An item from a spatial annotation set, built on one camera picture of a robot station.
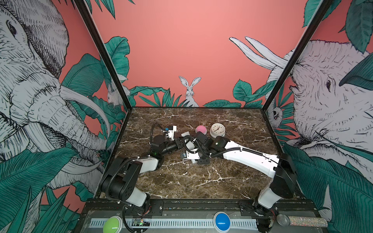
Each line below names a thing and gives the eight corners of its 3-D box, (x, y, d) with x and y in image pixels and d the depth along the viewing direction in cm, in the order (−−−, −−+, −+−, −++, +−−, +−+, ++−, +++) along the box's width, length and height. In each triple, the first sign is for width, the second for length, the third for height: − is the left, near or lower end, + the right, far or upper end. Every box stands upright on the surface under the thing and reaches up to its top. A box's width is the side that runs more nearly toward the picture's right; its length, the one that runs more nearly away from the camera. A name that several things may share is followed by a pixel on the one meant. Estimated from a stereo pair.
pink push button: (194, 132, 108) (194, 130, 106) (196, 125, 112) (197, 124, 110) (206, 135, 106) (206, 133, 105) (208, 128, 110) (208, 126, 109)
